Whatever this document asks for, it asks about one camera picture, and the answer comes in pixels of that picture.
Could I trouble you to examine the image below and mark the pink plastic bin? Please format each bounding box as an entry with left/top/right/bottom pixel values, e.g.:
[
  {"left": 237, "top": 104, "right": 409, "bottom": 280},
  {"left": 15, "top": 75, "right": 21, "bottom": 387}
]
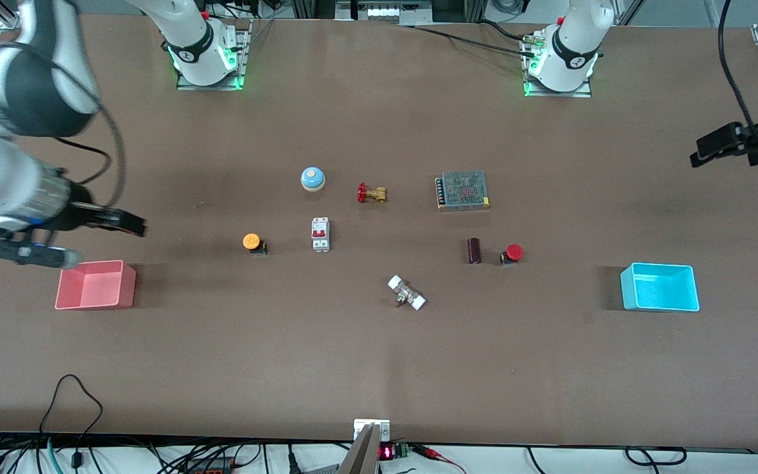
[{"left": 55, "top": 259, "right": 137, "bottom": 310}]

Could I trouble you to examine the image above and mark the cyan plastic bin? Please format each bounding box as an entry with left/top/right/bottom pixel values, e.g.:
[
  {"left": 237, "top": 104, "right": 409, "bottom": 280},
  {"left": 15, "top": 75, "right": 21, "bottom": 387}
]
[{"left": 620, "top": 262, "right": 701, "bottom": 312}]

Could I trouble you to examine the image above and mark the metal mesh power supply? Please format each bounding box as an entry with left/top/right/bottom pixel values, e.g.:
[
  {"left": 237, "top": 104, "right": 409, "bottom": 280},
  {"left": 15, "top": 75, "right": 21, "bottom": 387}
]
[{"left": 435, "top": 171, "right": 490, "bottom": 211}]

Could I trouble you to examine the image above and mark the white capped metal fitting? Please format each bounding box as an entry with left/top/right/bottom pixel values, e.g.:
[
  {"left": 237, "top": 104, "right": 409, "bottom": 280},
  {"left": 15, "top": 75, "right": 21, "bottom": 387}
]
[{"left": 387, "top": 275, "right": 427, "bottom": 312}]

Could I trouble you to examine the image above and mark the grey metal bar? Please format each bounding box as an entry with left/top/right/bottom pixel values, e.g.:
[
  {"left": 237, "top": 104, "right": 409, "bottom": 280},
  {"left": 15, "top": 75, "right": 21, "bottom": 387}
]
[{"left": 338, "top": 423, "right": 380, "bottom": 474}]

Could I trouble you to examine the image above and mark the white electronics box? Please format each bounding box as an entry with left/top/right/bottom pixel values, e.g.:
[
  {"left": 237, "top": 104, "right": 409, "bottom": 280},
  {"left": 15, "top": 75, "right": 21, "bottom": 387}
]
[{"left": 336, "top": 0, "right": 434, "bottom": 26}]

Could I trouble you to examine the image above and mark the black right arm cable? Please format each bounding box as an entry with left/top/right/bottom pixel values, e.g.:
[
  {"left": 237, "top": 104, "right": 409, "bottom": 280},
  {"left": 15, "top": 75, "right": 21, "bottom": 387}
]
[{"left": 57, "top": 59, "right": 127, "bottom": 211}]

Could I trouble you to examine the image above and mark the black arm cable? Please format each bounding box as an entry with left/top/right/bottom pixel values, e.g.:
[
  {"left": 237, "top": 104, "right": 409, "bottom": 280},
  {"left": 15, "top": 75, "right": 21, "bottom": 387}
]
[
  {"left": 718, "top": 0, "right": 758, "bottom": 132},
  {"left": 57, "top": 59, "right": 127, "bottom": 211}
]

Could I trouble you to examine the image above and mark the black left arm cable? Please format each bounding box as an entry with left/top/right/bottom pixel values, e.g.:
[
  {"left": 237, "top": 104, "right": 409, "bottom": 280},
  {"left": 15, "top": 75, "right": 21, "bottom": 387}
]
[{"left": 718, "top": 0, "right": 758, "bottom": 132}]

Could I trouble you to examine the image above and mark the thin black looped cable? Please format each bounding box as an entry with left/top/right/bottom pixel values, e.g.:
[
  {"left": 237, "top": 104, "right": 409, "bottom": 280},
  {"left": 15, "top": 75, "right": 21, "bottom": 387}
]
[{"left": 38, "top": 374, "right": 105, "bottom": 469}]

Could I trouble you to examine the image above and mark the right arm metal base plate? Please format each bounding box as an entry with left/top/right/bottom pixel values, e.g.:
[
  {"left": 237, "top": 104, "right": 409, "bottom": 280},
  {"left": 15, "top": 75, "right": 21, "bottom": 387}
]
[{"left": 176, "top": 20, "right": 251, "bottom": 92}]

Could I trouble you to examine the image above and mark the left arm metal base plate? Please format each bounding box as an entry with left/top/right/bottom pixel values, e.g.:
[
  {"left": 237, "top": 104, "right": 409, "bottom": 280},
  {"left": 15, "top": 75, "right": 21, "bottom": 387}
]
[{"left": 522, "top": 30, "right": 594, "bottom": 98}]

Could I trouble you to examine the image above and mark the white circuit breaker red switch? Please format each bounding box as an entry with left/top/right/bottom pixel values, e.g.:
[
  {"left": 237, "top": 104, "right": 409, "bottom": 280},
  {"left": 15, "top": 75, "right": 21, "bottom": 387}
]
[{"left": 311, "top": 217, "right": 331, "bottom": 253}]

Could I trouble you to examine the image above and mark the black base power cable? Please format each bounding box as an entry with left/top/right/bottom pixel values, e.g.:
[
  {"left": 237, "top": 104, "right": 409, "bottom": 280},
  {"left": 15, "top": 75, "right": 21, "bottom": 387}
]
[{"left": 405, "top": 20, "right": 541, "bottom": 59}]

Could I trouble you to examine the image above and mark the black coiled cable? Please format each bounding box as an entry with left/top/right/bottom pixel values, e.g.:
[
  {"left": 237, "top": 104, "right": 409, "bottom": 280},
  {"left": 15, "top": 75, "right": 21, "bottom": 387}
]
[{"left": 624, "top": 446, "right": 688, "bottom": 467}]

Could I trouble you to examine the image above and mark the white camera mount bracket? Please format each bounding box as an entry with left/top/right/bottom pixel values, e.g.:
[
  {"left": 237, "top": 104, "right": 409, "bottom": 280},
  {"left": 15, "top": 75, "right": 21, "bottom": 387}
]
[{"left": 353, "top": 419, "right": 392, "bottom": 443}]

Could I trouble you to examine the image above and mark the red clip lead wire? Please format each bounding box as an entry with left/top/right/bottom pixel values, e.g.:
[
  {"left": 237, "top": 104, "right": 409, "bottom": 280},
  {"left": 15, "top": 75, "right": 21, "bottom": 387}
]
[{"left": 412, "top": 444, "right": 467, "bottom": 474}]

